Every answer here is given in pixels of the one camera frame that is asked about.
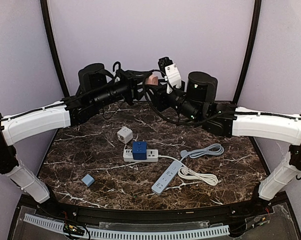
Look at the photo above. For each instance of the white cube socket adapter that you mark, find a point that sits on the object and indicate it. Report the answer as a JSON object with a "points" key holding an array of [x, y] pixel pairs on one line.
{"points": [[125, 135]]}

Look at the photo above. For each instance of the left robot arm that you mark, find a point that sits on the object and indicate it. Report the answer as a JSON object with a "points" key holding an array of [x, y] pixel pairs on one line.
{"points": [[97, 89]]}

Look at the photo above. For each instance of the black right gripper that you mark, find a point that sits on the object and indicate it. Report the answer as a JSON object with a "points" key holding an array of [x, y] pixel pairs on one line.
{"points": [[159, 97]]}

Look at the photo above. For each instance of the pink plug adapter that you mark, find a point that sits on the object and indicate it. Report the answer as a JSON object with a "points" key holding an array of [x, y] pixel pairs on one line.
{"points": [[152, 80]]}

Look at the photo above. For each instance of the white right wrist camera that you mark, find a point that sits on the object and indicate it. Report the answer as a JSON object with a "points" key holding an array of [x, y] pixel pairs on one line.
{"points": [[171, 75]]}

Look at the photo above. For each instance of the slotted cable duct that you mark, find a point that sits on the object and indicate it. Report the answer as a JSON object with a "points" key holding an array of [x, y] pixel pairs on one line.
{"points": [[126, 231]]}

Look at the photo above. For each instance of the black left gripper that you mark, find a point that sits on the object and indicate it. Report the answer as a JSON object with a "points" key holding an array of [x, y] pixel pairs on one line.
{"points": [[128, 88]]}

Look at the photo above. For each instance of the black table frame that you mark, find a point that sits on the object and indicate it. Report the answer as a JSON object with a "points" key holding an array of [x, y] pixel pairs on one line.
{"points": [[234, 212]]}

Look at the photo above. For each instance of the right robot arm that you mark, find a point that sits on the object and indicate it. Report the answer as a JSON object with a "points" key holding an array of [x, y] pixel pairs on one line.
{"points": [[195, 105]]}

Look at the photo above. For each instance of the light blue power strip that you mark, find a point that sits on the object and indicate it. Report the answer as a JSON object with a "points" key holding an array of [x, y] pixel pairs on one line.
{"points": [[165, 179]]}

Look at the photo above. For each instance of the blue cube socket adapter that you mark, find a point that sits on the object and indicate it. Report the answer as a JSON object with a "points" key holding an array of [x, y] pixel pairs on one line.
{"points": [[139, 150]]}

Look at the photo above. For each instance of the light blue plug adapter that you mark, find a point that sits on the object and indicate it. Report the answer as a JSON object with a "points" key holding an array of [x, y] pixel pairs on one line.
{"points": [[88, 180]]}

